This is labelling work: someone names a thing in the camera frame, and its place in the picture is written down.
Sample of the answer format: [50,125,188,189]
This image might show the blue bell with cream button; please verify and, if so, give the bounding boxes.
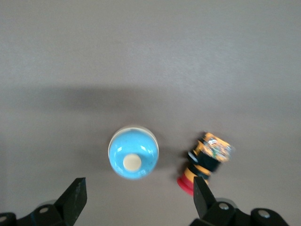
[107,125,160,181]

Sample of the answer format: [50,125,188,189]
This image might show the orange switch with red cap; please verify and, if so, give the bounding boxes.
[176,131,236,197]

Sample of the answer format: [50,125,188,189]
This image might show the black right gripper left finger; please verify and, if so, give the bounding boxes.
[25,178,88,226]

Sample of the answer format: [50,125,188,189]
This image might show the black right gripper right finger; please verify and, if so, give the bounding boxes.
[190,176,238,226]

